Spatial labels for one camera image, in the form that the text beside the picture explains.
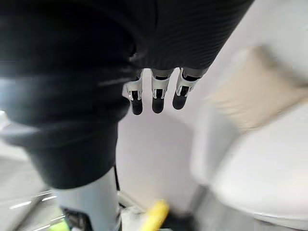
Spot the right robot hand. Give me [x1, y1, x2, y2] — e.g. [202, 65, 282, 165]
[0, 0, 255, 231]

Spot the green item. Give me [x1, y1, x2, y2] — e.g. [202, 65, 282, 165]
[49, 208, 69, 231]

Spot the yellow banana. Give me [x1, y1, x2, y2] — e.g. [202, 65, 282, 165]
[141, 199, 169, 231]

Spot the beige cushion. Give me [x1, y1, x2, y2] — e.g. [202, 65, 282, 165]
[208, 47, 304, 134]

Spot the white sofa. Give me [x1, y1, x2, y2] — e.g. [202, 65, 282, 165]
[190, 45, 308, 231]

